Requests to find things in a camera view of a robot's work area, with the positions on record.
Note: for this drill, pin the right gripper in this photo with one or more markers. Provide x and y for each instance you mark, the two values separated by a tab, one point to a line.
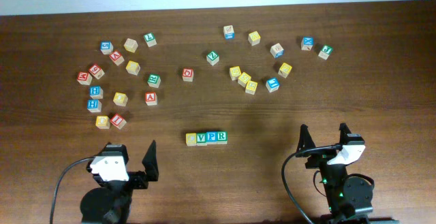
322	161

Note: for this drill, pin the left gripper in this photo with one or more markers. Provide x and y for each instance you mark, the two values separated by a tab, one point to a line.
137	178

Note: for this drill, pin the yellow C block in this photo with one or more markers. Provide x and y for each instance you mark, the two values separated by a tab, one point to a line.
191	139

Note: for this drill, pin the green V block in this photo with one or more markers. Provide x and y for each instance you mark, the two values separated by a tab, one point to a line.
201	139

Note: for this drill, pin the blue P block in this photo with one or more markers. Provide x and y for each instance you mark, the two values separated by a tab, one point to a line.
211	137

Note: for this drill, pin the green r block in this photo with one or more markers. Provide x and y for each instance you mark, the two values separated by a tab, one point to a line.
154	80
222	137

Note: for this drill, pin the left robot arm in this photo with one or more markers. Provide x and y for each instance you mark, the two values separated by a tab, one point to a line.
111	201

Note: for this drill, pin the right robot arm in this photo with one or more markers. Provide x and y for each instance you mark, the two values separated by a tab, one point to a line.
349	196

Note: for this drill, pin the red I block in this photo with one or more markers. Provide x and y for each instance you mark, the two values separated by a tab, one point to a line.
118	121

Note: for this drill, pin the yellow D block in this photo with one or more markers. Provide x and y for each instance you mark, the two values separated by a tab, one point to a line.
102	122

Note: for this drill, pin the red A block lower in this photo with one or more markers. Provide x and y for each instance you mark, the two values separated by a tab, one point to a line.
151	98

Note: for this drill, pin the red a block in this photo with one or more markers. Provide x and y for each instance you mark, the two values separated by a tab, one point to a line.
116	57
151	98

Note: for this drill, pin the yellow block middle left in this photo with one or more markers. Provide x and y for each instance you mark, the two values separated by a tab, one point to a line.
120	99

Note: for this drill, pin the blue E block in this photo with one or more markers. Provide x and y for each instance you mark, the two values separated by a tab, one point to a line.
272	85

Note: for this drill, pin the yellow block right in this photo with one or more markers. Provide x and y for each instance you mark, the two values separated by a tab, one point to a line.
284	70

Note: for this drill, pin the blue H block lower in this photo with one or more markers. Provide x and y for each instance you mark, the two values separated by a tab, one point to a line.
94	105

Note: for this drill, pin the blue h block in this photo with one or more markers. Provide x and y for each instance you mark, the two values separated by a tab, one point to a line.
96	92
94	105

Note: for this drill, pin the green J block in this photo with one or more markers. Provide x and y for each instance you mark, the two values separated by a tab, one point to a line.
325	52

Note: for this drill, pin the yellow block cluster lower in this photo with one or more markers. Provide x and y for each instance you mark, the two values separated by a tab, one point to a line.
251	87

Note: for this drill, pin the yellow block cluster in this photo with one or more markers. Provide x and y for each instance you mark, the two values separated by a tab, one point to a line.
243	79
251	87
235	72

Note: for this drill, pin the blue H block upper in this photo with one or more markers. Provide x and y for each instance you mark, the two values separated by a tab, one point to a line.
96	92

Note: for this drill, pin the blue X block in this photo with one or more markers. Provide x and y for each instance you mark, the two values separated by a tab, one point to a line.
307	43

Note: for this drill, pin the yellow block upper left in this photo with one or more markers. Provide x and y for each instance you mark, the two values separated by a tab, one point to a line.
133	68

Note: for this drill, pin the red O block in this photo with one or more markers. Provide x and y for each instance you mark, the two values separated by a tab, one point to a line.
187	75

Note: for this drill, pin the wood block blue side right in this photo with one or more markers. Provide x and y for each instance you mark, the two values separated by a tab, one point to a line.
276	50

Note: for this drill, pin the wood block blue side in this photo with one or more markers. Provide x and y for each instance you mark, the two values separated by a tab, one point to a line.
228	32
276	50

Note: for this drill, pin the yellow block cluster middle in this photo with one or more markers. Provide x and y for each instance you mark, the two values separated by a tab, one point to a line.
243	79

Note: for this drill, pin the red M block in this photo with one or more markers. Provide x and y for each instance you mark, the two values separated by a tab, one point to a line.
84	78

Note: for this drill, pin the red 9 block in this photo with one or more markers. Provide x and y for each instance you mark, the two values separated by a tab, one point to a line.
96	71

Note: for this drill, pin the yellow block cluster left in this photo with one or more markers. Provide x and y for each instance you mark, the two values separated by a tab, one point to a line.
235	72

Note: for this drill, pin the red A block upper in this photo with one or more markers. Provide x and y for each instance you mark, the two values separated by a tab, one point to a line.
116	57

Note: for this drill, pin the plain wood yellow-side block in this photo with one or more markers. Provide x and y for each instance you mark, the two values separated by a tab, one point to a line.
131	45

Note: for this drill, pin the yellow block top centre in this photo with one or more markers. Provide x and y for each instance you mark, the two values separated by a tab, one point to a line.
254	38

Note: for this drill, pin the green Z block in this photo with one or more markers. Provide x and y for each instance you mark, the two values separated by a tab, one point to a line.
212	58

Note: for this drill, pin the blue number 5 block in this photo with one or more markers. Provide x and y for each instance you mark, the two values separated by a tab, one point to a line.
106	47

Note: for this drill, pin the green L block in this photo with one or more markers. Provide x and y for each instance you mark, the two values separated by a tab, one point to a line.
150	39

